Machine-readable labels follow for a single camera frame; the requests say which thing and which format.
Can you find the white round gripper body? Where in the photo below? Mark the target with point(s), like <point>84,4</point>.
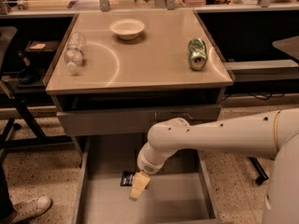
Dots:
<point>148,165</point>

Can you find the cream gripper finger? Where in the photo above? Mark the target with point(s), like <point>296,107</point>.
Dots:
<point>140,182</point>

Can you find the dark blue rxbar wrapper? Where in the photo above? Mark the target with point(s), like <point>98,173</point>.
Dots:
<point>127,179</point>

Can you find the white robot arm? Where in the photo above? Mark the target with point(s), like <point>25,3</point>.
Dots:
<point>272,135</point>

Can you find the open grey middle drawer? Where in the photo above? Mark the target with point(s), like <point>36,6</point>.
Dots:
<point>179,194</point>

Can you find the grey top drawer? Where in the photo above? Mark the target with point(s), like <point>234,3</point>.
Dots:
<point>131,120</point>

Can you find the grey drawer cabinet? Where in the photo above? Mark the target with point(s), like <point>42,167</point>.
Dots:
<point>149,71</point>

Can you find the black wheeled stand base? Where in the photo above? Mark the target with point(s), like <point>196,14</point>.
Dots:
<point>262,175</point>

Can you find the white sneaker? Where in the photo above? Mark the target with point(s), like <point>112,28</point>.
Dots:
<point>30,209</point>

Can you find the crushed green soda can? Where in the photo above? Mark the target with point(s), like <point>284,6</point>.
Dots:
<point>197,55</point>

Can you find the clear plastic water bottle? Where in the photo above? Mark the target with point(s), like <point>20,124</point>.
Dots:
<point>74,52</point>

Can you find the white paper bowl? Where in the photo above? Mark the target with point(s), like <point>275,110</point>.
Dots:
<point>127,29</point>

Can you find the black round object on shelf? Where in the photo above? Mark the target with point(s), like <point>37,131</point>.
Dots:
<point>28,75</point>

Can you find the dark box on shelf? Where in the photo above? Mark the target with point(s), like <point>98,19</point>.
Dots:
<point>42,46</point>

